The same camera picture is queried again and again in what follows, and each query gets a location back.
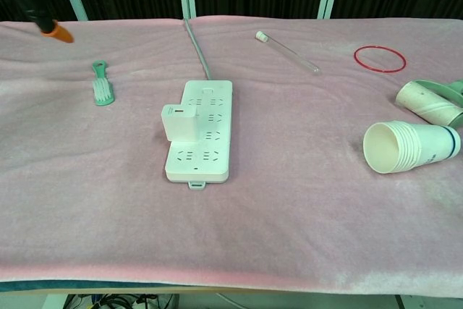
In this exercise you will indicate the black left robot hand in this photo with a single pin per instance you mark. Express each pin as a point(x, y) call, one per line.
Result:
point(54, 30)

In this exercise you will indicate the green cleaning brush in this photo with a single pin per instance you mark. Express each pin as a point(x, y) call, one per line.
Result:
point(103, 90)

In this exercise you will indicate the white power strip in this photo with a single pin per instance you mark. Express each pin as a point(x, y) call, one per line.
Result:
point(213, 142)

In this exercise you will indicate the pink table cloth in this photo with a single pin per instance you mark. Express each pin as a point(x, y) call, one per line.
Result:
point(289, 215)

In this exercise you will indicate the glass test tube white cap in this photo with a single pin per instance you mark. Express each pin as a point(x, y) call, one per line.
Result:
point(289, 52)

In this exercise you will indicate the stack of white paper cups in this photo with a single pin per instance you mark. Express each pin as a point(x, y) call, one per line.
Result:
point(416, 146)

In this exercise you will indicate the white plug adapter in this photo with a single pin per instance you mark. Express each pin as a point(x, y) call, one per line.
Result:
point(179, 124)

